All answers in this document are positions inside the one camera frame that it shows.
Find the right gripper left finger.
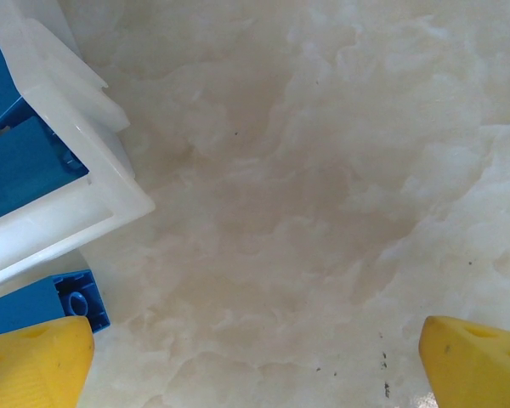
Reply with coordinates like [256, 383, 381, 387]
[0, 315, 96, 408]

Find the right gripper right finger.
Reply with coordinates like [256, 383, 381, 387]
[419, 315, 510, 408]

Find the white plastic bin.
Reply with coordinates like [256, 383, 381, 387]
[0, 0, 156, 294]

